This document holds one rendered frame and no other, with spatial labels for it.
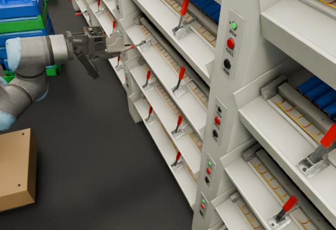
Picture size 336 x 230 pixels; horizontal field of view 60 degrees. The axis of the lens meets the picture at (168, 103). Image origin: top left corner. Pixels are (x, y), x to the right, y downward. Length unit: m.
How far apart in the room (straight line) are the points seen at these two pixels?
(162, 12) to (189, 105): 0.27
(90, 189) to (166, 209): 0.34
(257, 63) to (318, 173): 0.20
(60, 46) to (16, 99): 0.20
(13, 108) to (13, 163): 0.42
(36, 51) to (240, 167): 0.64
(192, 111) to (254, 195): 0.28
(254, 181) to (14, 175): 0.92
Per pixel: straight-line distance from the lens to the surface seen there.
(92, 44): 0.95
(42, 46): 0.93
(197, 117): 0.80
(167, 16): 0.83
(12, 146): 1.39
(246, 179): 0.70
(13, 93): 0.96
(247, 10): 0.48
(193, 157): 0.95
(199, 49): 0.70
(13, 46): 0.93
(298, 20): 0.44
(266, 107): 0.56
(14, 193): 1.24
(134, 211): 1.26
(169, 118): 1.06
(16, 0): 1.94
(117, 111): 1.60
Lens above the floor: 1.12
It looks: 44 degrees down
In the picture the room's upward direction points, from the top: straight up
